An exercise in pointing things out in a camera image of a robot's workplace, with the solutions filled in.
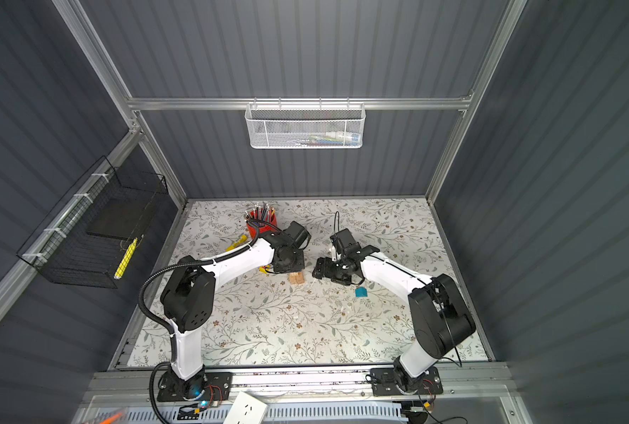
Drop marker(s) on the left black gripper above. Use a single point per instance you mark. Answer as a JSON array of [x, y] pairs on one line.
[[299, 267]]

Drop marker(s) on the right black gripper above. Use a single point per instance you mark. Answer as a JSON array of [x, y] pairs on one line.
[[323, 268]]

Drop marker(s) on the wood block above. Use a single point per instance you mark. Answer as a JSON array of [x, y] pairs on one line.
[[296, 278]]

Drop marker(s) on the teal arch block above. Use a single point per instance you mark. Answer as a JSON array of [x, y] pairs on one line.
[[361, 292]]

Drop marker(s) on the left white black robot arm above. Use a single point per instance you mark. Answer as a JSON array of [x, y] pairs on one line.
[[188, 298]]

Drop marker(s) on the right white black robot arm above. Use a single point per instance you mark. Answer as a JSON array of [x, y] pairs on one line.
[[441, 319]]

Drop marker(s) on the red pencil cup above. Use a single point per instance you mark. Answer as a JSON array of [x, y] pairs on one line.
[[256, 227]]

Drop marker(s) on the yellow highlighter pen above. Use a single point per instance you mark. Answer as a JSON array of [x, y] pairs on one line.
[[242, 241]]

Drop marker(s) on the pencils bunch in cup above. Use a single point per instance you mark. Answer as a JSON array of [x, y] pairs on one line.
[[262, 211]]

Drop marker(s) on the floral table mat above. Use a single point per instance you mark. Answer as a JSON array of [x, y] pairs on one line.
[[264, 319]]

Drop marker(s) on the markers in white basket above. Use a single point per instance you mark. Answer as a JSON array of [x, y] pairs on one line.
[[330, 139]]

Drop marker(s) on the white power socket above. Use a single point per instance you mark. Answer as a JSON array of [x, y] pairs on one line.
[[246, 409]]

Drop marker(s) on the yellow marker in black basket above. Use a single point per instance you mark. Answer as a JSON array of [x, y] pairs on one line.
[[125, 261]]

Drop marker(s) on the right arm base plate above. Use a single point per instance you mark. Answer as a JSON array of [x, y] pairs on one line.
[[393, 381]]

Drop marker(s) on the white wire mesh basket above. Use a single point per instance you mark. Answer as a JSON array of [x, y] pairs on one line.
[[275, 127]]

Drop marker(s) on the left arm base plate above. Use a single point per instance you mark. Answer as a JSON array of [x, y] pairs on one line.
[[205, 387]]

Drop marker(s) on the black wire basket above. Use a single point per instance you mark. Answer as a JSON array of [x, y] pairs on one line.
[[84, 243]]

